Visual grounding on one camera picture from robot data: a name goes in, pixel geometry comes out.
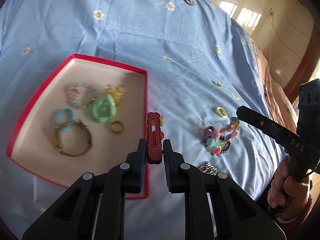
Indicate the yellow translucent hair claw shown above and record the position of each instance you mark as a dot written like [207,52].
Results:
[117,92]

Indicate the gold bracelet watch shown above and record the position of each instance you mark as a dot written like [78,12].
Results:
[72,139]

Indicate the right hand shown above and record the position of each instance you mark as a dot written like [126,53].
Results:
[287,193]

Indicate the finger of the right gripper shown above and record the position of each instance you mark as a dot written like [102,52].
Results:
[266,125]

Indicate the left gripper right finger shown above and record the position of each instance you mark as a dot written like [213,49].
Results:
[175,175]

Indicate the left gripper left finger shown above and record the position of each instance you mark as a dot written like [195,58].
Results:
[134,177]

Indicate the blue floral bed sheet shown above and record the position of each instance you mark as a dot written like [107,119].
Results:
[197,59]

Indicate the pink cartoon blanket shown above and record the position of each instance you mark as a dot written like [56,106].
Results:
[279,106]

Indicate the red shallow box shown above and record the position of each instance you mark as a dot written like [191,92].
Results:
[61,98]

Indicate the red hair clip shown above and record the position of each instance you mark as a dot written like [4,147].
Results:
[154,137]

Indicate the wall socket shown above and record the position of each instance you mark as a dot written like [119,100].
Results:
[271,12]

